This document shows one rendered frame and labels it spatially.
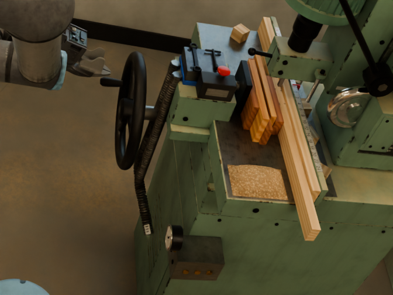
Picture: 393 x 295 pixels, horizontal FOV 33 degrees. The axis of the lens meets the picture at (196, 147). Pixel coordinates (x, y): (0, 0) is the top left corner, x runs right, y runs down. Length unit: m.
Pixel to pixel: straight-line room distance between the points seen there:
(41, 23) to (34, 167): 1.61
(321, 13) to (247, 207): 0.43
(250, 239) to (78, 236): 0.82
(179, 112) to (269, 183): 0.27
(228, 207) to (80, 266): 0.98
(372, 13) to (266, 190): 0.43
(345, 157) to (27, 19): 0.99
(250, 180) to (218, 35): 0.52
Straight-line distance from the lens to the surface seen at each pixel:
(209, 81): 1.44
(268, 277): 1.87
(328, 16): 1.39
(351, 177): 1.70
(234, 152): 1.46
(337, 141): 1.69
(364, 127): 1.52
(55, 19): 0.95
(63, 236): 2.33
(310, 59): 1.52
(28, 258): 2.27
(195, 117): 1.50
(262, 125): 1.47
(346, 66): 1.51
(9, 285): 1.18
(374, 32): 1.47
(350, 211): 1.68
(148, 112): 1.59
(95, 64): 1.63
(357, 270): 1.93
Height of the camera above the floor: 1.91
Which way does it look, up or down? 45 degrees down
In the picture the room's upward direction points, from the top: 21 degrees clockwise
